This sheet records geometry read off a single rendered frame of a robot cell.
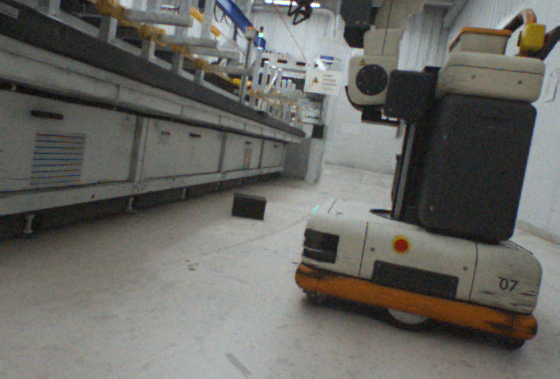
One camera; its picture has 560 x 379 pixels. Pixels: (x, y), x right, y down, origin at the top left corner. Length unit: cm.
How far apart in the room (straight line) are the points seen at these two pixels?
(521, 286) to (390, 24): 89
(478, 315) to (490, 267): 13
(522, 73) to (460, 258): 53
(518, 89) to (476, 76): 11
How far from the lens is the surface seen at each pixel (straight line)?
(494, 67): 128
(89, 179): 190
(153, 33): 168
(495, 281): 126
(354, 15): 143
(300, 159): 593
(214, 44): 163
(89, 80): 145
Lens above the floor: 47
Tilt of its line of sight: 3 degrees down
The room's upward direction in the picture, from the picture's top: 9 degrees clockwise
